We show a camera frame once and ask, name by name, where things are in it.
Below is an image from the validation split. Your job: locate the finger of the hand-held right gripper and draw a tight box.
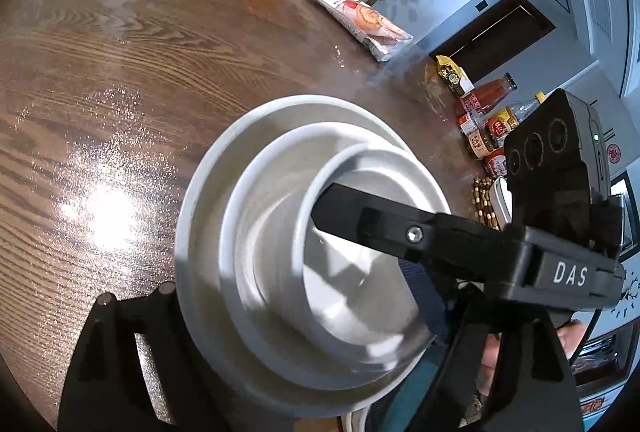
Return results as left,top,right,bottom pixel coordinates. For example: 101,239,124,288
311,181,532,284

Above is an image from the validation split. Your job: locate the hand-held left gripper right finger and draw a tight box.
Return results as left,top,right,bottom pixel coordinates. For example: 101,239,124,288
400,261,586,432

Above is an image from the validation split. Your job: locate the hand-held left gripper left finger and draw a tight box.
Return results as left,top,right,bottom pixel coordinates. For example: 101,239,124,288
57,282,221,432

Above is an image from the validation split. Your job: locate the small white bowl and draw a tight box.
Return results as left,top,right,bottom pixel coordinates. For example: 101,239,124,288
297,143,436,363

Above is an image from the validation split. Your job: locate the large white bowl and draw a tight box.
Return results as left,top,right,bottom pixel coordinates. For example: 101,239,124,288
174,95,453,418

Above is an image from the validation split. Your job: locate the medium white bowl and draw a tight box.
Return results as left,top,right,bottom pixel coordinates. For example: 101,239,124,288
222,122,448,373

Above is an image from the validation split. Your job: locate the person's right hand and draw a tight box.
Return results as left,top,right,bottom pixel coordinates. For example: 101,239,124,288
477,318,586,395

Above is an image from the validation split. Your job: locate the red label jar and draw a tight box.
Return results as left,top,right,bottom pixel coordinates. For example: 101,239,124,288
482,149,508,178

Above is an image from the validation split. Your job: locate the yellow cap oil bottle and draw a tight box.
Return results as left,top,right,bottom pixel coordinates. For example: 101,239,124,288
487,92,548,138

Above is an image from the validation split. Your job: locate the brown sauce jar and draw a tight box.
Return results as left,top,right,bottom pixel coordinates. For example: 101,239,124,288
467,127,500,160

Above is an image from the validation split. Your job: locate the red sauce bottle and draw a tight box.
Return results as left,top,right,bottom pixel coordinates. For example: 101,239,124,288
457,73,518,120

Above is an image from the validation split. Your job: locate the yellow snack packet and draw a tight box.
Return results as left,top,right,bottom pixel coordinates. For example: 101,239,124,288
434,56,475,98

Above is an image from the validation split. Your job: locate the dark brown door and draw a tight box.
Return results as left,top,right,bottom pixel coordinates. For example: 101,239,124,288
430,0,556,83

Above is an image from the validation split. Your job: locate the plastic snack packet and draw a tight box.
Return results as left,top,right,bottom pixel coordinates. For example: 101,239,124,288
296,0,414,62

